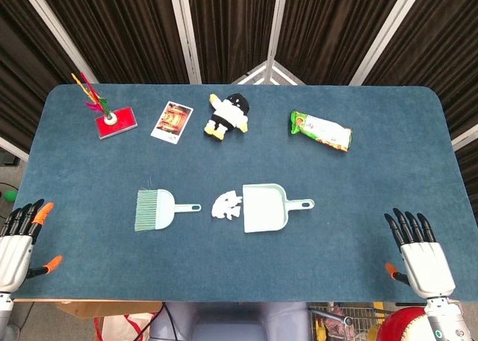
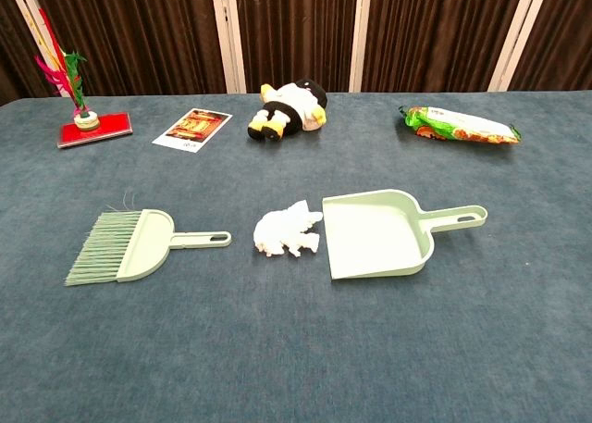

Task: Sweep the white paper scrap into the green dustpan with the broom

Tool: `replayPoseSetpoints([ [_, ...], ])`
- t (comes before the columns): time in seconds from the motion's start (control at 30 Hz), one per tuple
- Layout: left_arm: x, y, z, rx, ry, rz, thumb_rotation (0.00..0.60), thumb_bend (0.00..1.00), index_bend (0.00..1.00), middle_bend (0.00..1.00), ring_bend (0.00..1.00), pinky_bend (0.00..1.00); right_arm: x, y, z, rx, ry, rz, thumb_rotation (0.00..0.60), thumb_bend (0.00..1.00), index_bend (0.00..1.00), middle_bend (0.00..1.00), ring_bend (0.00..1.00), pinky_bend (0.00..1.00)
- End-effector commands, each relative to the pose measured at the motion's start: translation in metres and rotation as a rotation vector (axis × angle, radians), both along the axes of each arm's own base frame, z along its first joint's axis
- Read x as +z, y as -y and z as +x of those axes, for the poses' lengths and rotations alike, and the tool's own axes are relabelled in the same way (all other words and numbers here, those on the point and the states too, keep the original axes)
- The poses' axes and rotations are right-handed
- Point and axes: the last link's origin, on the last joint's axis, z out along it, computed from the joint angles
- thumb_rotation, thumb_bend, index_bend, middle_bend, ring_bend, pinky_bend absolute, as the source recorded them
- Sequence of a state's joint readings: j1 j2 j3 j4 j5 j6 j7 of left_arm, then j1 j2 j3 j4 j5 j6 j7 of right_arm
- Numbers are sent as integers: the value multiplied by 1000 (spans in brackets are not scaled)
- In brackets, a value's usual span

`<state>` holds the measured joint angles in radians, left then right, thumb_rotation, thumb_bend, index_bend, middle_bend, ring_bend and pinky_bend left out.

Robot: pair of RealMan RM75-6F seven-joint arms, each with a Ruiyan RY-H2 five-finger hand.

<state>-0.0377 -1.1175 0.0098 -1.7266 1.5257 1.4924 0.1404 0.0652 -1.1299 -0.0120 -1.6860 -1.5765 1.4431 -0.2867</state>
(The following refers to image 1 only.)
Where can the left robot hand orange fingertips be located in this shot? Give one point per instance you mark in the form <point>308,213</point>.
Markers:
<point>15,251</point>

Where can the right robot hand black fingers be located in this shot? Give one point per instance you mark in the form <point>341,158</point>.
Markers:
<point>425,266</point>

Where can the mint green hand broom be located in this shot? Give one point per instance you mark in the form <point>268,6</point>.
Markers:
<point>160,210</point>

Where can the mint green dustpan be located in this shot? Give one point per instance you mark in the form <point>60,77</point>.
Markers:
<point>263,208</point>

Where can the white paper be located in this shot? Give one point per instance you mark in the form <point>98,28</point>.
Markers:
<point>223,206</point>

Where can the black and white plush toy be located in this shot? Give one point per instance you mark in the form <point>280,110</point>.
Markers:
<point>228,113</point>

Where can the small green ball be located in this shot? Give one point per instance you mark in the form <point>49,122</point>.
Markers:
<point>9,196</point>

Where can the brown cardboard box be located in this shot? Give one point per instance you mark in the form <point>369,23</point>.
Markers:
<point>93,306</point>

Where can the colourful feather shuttlecock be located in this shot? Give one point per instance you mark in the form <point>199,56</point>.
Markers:
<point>109,119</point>

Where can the red rectangular flat box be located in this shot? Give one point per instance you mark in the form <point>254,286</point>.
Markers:
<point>123,122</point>

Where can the green and white snack packet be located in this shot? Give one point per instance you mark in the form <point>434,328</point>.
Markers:
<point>321,130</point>

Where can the blue felt table mat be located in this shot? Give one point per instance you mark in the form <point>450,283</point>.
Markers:
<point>239,266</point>

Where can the grey robot torso base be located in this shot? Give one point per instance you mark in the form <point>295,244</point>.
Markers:
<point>231,322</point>

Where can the white card with red picture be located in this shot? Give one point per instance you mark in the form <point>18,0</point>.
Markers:
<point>172,122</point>

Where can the dark pleated folding screen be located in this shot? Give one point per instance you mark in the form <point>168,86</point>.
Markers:
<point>231,20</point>

